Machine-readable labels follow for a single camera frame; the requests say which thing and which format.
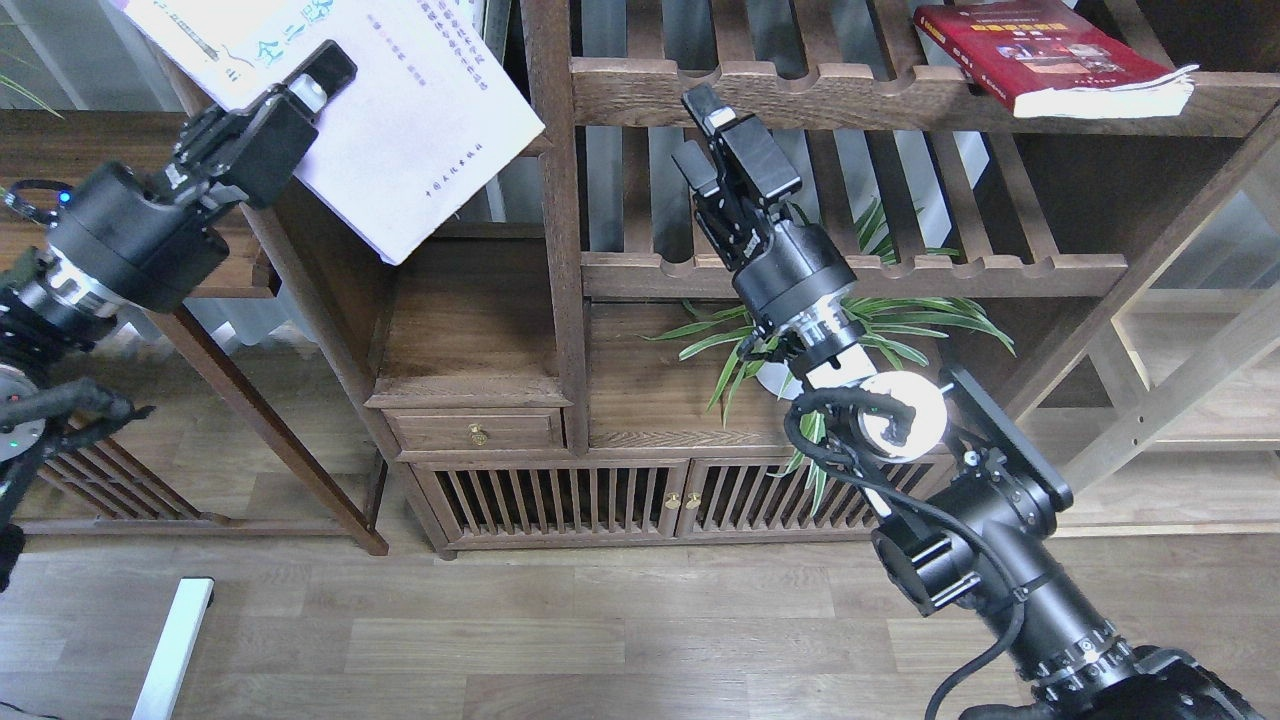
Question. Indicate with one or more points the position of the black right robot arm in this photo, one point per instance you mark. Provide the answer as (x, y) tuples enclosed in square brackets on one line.
[(964, 501)]

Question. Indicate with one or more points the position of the dark wooden bookshelf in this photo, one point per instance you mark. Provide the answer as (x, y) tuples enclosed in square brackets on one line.
[(505, 372)]

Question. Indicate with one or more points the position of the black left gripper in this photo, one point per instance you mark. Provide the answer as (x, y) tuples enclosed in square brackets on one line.
[(148, 240)]

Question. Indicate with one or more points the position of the potted spider plant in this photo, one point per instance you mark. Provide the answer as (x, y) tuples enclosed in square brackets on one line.
[(880, 320)]

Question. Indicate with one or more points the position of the red paperback book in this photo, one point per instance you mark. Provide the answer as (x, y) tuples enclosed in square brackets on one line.
[(1042, 60)]

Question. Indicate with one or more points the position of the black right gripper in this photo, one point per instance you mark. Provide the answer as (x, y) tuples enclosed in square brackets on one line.
[(786, 271)]

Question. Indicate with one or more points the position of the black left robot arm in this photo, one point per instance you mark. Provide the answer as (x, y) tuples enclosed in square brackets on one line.
[(41, 420)]

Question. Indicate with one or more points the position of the green plant leaves left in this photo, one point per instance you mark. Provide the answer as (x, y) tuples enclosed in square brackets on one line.
[(11, 84)]

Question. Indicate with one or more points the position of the dark green upright book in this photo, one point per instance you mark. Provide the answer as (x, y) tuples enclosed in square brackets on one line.
[(496, 22)]

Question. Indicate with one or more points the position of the white paperback book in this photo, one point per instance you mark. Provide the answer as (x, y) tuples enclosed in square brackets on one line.
[(428, 119)]

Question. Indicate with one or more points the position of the light wooden shelf frame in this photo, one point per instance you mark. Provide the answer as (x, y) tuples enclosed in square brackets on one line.
[(1187, 442)]

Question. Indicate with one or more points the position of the slatted wooden rack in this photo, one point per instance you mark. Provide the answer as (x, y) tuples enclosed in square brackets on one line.
[(102, 490)]

